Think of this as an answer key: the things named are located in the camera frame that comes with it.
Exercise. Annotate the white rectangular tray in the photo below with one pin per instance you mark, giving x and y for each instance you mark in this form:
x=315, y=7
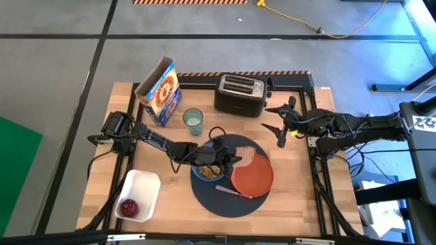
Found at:
x=141, y=190

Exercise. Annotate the brown toast slice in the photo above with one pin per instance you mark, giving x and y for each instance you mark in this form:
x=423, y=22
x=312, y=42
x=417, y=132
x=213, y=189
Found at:
x=246, y=154

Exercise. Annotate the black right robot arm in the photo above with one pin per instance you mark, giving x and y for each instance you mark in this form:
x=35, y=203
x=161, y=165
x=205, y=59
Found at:
x=357, y=126

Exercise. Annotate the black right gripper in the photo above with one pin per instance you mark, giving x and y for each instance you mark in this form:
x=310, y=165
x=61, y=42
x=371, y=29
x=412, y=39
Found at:
x=299, y=122

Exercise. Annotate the black metal stand base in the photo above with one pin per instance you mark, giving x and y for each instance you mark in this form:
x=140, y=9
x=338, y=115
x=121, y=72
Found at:
x=388, y=87

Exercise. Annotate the green floor mat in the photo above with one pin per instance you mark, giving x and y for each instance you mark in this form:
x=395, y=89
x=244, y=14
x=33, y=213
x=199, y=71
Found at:
x=17, y=170

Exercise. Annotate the dark grey cart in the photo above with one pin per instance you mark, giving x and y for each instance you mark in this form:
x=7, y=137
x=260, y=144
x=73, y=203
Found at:
x=422, y=163

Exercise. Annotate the black silver toaster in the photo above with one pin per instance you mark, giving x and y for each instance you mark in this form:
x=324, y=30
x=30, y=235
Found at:
x=238, y=103

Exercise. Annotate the black white fiducial marker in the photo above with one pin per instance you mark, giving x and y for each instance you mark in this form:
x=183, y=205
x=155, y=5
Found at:
x=424, y=123

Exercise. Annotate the silver rail bracket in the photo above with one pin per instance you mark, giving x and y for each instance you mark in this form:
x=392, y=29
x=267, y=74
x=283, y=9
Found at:
x=315, y=241
x=126, y=237

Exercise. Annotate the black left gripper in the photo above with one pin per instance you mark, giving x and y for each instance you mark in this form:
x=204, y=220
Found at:
x=213, y=156

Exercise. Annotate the white cardboard box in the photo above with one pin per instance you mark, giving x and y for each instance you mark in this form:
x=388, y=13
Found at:
x=385, y=217

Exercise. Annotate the black bar with hazard stripes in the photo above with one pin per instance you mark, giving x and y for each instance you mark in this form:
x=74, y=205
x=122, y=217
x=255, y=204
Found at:
x=293, y=81

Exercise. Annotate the light blue bowl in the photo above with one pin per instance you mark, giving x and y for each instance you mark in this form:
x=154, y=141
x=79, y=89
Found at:
x=195, y=171

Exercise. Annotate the black flat bar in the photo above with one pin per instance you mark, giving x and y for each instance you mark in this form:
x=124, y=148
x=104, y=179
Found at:
x=385, y=194

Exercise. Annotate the dark round woven placemat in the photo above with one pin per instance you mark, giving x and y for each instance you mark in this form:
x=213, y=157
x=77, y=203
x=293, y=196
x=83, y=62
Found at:
x=218, y=207

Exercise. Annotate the black front rail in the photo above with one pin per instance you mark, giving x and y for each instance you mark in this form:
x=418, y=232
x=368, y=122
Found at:
x=68, y=238

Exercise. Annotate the blue yellow cereal box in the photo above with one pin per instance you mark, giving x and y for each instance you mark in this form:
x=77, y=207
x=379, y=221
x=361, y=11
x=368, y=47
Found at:
x=163, y=95

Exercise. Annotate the orange plate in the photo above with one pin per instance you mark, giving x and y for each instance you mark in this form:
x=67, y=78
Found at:
x=253, y=180

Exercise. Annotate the black aluminium table frame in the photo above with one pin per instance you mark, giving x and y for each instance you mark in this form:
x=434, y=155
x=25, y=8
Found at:
x=197, y=86

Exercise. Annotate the dark red apple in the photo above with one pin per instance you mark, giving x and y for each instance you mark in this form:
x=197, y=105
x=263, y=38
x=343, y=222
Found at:
x=129, y=208

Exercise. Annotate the golden cereal flakes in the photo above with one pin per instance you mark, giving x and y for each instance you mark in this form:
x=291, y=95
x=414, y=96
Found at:
x=208, y=173

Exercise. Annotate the green glass tumbler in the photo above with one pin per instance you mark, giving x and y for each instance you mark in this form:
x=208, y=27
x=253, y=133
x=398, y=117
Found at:
x=193, y=122

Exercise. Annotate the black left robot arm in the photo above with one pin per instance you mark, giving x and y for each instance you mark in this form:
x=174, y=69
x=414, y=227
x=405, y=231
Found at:
x=153, y=137

